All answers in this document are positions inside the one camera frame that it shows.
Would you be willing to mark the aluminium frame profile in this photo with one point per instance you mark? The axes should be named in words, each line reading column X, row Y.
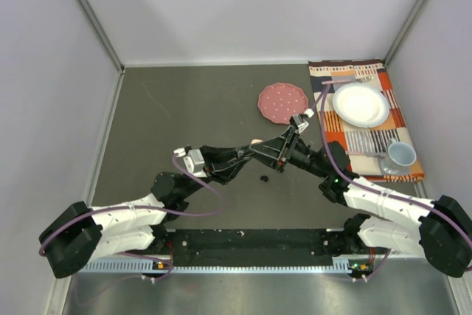
column 401, row 286

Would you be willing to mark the light blue cup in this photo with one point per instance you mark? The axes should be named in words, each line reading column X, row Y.
column 399, row 156

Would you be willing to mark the white paper plate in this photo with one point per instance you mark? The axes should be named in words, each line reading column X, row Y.
column 361, row 105

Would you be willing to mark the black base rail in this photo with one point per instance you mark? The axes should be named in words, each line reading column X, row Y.
column 256, row 247

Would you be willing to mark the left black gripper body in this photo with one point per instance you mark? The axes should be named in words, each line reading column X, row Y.
column 209, row 167

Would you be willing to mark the patterned orange cloth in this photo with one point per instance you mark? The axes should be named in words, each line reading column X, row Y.
column 373, row 73

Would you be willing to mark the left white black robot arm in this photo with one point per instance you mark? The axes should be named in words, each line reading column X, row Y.
column 82, row 234

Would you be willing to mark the pink handled utensil upper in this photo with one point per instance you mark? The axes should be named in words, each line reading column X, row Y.
column 338, row 81

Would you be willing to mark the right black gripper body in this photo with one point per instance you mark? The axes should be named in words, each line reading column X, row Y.
column 296, row 153

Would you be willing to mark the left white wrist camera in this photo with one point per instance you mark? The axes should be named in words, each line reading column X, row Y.
column 193, row 161

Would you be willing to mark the grey slotted cable duct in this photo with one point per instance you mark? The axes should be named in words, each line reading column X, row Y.
column 130, row 265

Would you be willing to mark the pink dotted plate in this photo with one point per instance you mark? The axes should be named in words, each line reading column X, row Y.
column 278, row 102

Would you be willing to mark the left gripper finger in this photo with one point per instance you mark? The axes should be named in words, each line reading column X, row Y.
column 214, row 154
column 224, row 172

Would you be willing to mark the black earbud charging case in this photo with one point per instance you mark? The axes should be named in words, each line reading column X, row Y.
column 243, row 154

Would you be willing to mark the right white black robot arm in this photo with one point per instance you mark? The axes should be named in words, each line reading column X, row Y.
column 438, row 231

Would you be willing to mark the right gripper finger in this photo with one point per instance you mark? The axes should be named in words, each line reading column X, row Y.
column 269, row 158
column 274, row 148

